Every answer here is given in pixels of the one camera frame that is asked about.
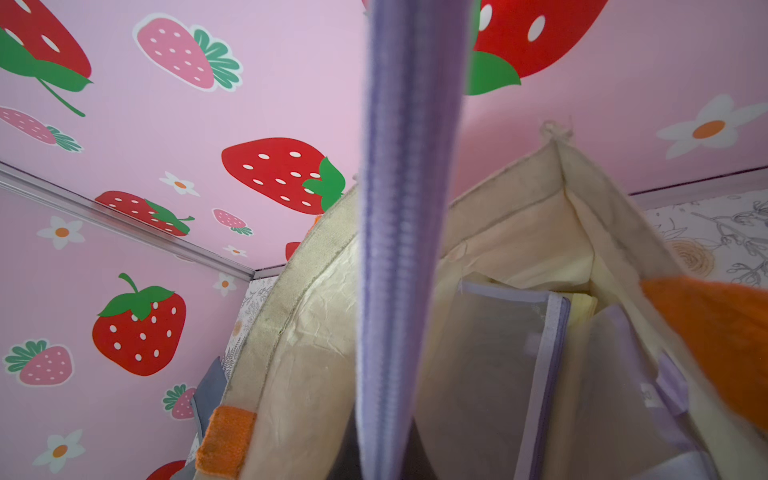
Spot purple mesh pouch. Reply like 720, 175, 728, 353
416, 279, 571, 479

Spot beige canvas bag orange handles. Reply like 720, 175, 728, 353
197, 136, 767, 479

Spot purple-trim mesh pouch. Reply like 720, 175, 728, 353
566, 305, 719, 479
355, 1, 477, 479

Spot grey mesh pouch far back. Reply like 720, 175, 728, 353
191, 357, 227, 440

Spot left frame post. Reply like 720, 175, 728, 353
1, 162, 255, 281

